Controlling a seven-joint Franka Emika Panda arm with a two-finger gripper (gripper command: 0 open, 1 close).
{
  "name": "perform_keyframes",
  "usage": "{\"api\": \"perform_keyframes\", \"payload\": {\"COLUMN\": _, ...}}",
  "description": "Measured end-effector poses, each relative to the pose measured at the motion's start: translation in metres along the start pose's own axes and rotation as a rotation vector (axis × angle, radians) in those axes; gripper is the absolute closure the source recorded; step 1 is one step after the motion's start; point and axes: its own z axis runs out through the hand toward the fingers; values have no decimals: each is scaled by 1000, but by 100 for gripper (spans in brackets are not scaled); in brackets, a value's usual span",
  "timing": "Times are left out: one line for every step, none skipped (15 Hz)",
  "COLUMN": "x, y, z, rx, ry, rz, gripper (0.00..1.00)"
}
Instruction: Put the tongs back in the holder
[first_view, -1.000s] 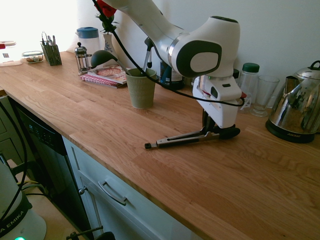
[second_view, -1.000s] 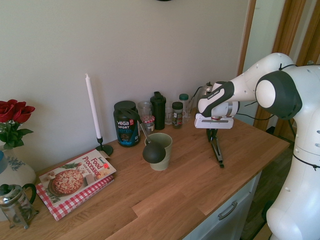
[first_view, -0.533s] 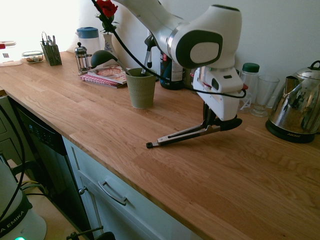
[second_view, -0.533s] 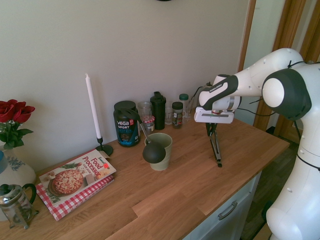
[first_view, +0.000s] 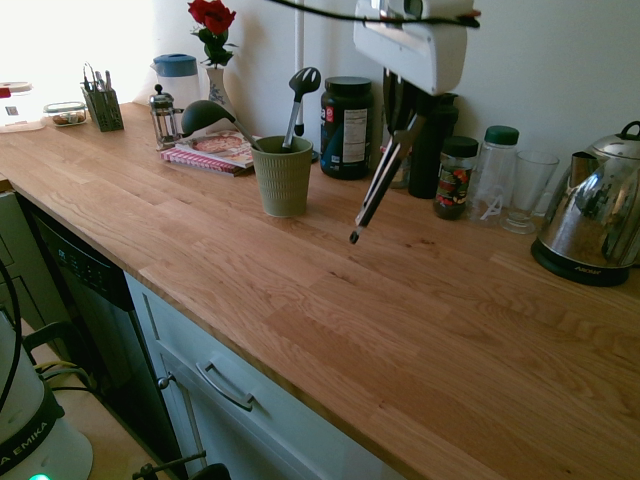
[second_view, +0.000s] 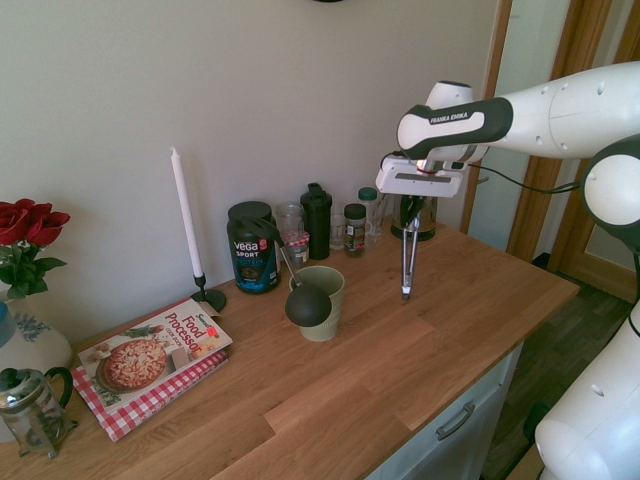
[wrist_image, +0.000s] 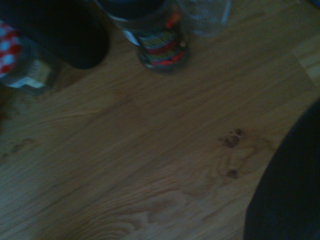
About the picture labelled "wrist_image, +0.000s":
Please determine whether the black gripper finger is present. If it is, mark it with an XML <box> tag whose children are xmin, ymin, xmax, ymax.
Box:
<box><xmin>243</xmin><ymin>99</ymin><xmax>320</xmax><ymax>240</ymax></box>

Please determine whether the black shaker bottle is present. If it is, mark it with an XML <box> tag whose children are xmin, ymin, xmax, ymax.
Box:
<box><xmin>0</xmin><ymin>0</ymin><xmax>110</xmax><ymax>70</ymax></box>

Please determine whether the jar with red checked lid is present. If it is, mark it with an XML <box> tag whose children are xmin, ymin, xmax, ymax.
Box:
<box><xmin>0</xmin><ymin>19</ymin><xmax>58</xmax><ymax>96</ymax></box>

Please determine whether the small clear drinking glass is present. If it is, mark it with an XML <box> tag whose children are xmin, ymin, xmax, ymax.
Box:
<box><xmin>179</xmin><ymin>0</ymin><xmax>233</xmax><ymax>38</ymax></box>

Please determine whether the spice jar with dark lid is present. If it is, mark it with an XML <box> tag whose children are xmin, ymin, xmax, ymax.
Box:
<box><xmin>94</xmin><ymin>0</ymin><xmax>190</xmax><ymax>75</ymax></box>

